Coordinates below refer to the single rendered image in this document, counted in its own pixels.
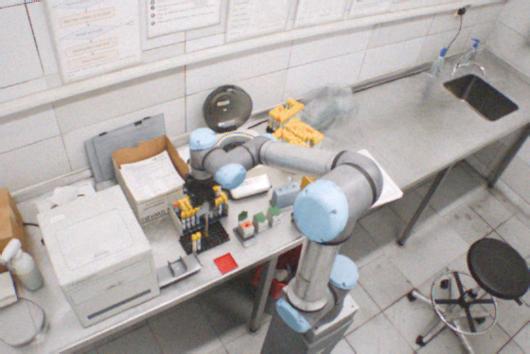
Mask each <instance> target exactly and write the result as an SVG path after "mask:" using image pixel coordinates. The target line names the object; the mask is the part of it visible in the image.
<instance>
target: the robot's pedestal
mask: <svg viewBox="0 0 530 354"><path fill-rule="evenodd" d="M353 322H354V319H353V318H350V319H349V320H347V321H346V322H344V323H342V324H340V325H339V326H337V327H336V328H335V329H333V330H332V331H329V332H328V333H326V334H325V335H324V336H323V337H321V338H320V339H318V340H315V341H313V342H312V343H310V342H309V341H308V339H307V338H306V337H305V336H304V333H303V332H298V331H294V329H292V328H291V327H290V326H288V325H287V324H286V323H285V321H284V320H283V319H282V318H281V316H280V315H279V313H278V312H277V310H276V307H275V306H274V312H273V317H272V320H271V323H270V325H269V327H268V331H267V333H266V336H265V339H264V342H263V345H262V348H261V349H260V354H329V353H331V351H332V350H333V348H334V347H335V346H336V345H337V344H338V343H339V341H340V339H341V338H342V336H343V335H344V334H345V332H346V331H347V329H348V328H349V327H350V326H351V324H352V323H353Z"/></svg>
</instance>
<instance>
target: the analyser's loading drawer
mask: <svg viewBox="0 0 530 354"><path fill-rule="evenodd" d="M177 268H179V269H178V270H177ZM199 269H201V270H202V269H203V264H202V262H201V261H200V259H199V257H198V256H197V254H196V252H195V251H194V249H193V254H191V255H188V256H186V257H184V258H182V256H180V258H178V259H176V260H174V261H172V262H170V263H169V261H168V265H167V264H166V265H164V266H162V267H160V268H158V269H157V270H156V273H157V274H158V277H159V278H158V281H159V288H160V287H162V286H163V285H165V284H167V283H170V282H172V281H174V280H176V279H178V278H181V277H183V276H185V275H188V274H190V273H192V272H196V271H198V270H199Z"/></svg>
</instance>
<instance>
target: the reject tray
mask: <svg viewBox="0 0 530 354"><path fill-rule="evenodd" d="M213 261H214V263H215V264H216V266H217V267H218V268H219V270H220V271H221V274H227V273H228V272H230V271H232V270H234V269H236V268H239V265H238V264H237V262H236V261H235V259H234V258H233V257H232V256H231V254H230V253H227V254H225V255H222V256H220V257H216V258H214V259H213Z"/></svg>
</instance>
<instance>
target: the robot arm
mask: <svg viewBox="0 0 530 354"><path fill-rule="evenodd" d="M188 147H189V173H187V174H185V183H184V184H183V189H184V195H185V194H186V196H187V197H188V196H189V197H188V199H189V203H190V206H192V209H194V208H196V207H199V206H200V207H201V208H200V209H199V210H198V211H197V212H196V215H197V216H199V215H202V214H205V216H207V215H209V214H210V213H211V212H212V211H213V210H214V208H215V207H216V195H215V188H214V187H213V186H224V187H225V188H227V189H230V190H232V189H235V188H237V187H238V186H240V185H242V184H243V182H244V181H245V179H246V176H247V171H249V170H251V169H252V168H255V167H256V166H258V165H263V166H267V167H271V168H277V169H281V170H284V171H287V172H291V173H295V174H299V175H303V176H306V177H310V178H313V179H316V180H317V181H316V182H313V183H311V184H309V185H308V186H305V187H304V190H302V191H301V192H300V193H299V194H298V196H297V197H296V199H295V202H294V206H293V215H294V217H295V218H296V219H297V222H296V224H297V226H299V230H300V231H301V232H302V233H303V234H304V235H305V237H304V241H303V246H302V251H301V255H300V258H299V263H298V267H297V271H296V276H295V278H292V279H291V282H290V284H289V286H288V289H287V293H286V295H285V296H284V297H281V298H279V300H278V301H277V302H276V304H275V307H276V310H277V312H278V313H279V315H280V316H281V318H282V319H283V320H284V321H285V323H286V324H287V325H288V326H290V327H291V328H292V329H294V331H298V332H305V331H306V330H307V329H310V328H311V327H312V326H313V325H314V324H315V323H316V322H322V323H325V322H329V321H332V320H334V319H335V318H337V317H338V316H339V315H340V313H341V311H342V309H343V307H344V301H345V297H346V295H347V294H348V293H349V292H350V291H351V289H352V288H353V287H355V285H356V283H357V281H358V279H359V273H358V269H357V267H356V265H355V264H354V262H353V261H352V260H351V259H349V258H348V257H344V256H340V255H337V254H338V251H339V247H340V245H342V244H344V243H346V242H347V241H348V240H349V238H350V236H351V234H352V231H353V229H354V225H355V221H356V219H357V218H358V217H359V216H360V215H361V214H364V213H365V212H366V210H368V209H369V208H370V207H371V206H373V205H374V204H375V203H376V202H377V200H378V198H379V197H380V195H381V193H382V191H383V177H382V173H381V171H380V169H379V167H378V166H377V164H376V162H374V161H373V160H372V159H371V158H369V157H367V156H366V155H364V154H362V153H359V152H356V151H353V150H340V151H338V152H334V151H329V150H319V149H315V148H310V147H305V146H300V145H295V144H290V143H285V142H280V141H277V140H276V138H275V137H274V136H272V135H271V134H269V133H264V134H262V135H260V136H257V137H256V138H254V139H253V140H249V141H247V142H245V143H243V144H241V145H239V146H238V147H236V148H235V149H233V150H230V151H228V152H225V151H224V150H223V149H222V148H220V147H219V146H218V145H217V139H216V135H215V133H214V132H213V131H212V130H210V129H207V128H202V129H198V130H194V131H192V132H191V134H190V136H189V143H188Z"/></svg>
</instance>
